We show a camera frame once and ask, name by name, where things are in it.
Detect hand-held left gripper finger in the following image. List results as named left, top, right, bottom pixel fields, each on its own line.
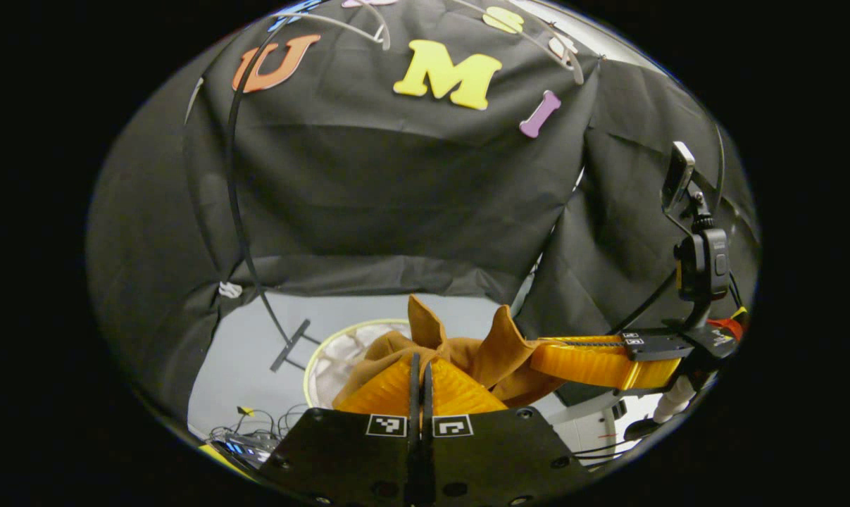
left=423, top=356, right=594, bottom=506
left=259, top=352, right=423, bottom=506

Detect brown jacket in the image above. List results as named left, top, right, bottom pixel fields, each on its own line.
left=333, top=294, right=573, bottom=413

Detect yellow round laundry hamper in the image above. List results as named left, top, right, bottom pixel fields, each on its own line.
left=304, top=318, right=415, bottom=409

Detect white plastic hanger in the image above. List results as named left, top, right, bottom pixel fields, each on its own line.
left=268, top=0, right=392, bottom=51
left=453, top=0, right=585, bottom=85

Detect black metal clothes rack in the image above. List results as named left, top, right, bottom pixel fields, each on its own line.
left=224, top=21, right=313, bottom=373

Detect power strip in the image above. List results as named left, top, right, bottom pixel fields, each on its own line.
left=210, top=433, right=277, bottom=469

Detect black backdrop cloth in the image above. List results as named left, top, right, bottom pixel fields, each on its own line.
left=87, top=0, right=760, bottom=423

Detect black cables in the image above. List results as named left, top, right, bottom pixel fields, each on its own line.
left=213, top=405, right=306, bottom=444

